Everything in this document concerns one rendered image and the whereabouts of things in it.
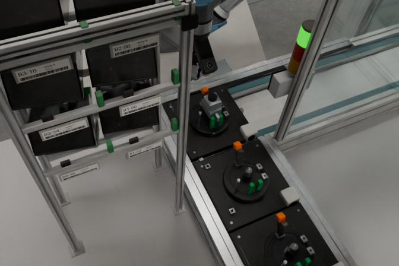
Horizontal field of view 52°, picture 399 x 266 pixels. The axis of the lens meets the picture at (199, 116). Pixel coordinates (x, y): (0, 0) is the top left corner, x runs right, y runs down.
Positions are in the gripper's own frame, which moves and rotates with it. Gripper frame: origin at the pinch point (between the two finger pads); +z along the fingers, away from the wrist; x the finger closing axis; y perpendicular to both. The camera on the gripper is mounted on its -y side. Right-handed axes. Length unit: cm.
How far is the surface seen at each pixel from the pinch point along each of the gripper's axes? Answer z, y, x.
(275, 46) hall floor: 106, 95, -115
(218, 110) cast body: 1.6, -13.6, -1.1
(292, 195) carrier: 7.9, -46.1, -10.3
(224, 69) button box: 10.8, 9.6, -16.3
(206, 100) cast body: -1.5, -10.4, 1.8
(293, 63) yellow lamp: -22.7, -22.7, -16.6
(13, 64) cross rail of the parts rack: -55, -32, 48
